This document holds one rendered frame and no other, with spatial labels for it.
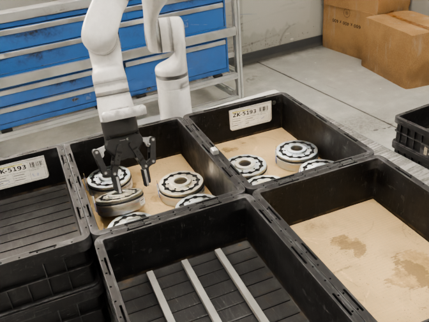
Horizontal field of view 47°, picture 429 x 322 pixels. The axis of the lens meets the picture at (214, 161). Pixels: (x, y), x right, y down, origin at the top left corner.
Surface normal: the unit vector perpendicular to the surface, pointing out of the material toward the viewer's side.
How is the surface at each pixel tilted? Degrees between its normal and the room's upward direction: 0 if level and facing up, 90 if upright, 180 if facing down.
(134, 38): 90
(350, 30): 90
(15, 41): 90
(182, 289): 0
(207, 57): 90
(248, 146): 0
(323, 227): 0
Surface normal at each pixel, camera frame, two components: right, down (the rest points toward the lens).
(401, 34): -0.95, 0.19
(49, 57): 0.47, 0.41
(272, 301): -0.07, -0.86
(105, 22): 0.25, -0.11
